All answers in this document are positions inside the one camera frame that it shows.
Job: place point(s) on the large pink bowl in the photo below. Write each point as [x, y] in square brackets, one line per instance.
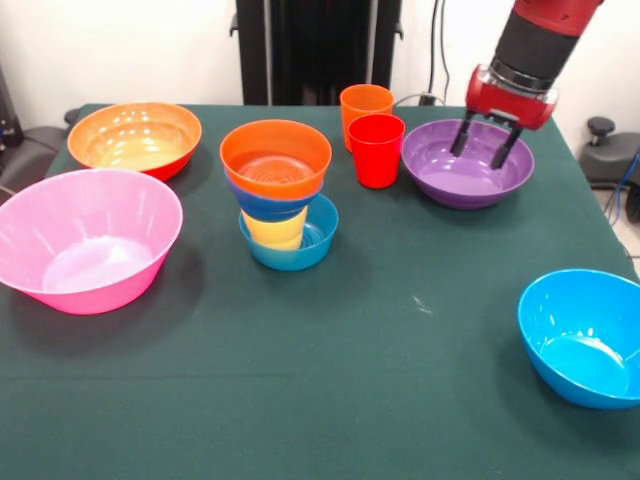
[100, 270]

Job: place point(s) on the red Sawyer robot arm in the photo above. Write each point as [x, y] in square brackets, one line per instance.
[540, 40]

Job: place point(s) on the small dark blue bowl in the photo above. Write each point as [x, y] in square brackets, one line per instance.
[272, 207]

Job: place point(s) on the small light blue bowl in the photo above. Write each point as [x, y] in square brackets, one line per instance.
[295, 260]

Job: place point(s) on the orange cup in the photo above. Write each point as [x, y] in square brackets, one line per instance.
[365, 100]

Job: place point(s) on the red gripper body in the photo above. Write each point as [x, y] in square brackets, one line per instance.
[510, 102]

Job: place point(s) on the purple bowl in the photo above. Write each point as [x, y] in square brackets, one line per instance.
[467, 180]

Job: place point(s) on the yellow cup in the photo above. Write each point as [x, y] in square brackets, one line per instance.
[275, 232]

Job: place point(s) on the red cup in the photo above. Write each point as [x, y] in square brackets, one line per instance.
[376, 160]

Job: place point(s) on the small orange bowl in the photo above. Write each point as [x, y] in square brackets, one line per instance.
[275, 145]

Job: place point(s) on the dark green table cloth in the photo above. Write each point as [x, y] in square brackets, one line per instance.
[320, 350]

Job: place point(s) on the large light blue bowl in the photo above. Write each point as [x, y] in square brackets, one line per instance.
[575, 340]

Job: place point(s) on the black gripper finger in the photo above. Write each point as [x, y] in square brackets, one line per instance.
[460, 135]
[505, 147]

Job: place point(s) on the large orange bowl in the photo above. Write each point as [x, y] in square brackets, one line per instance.
[135, 140]

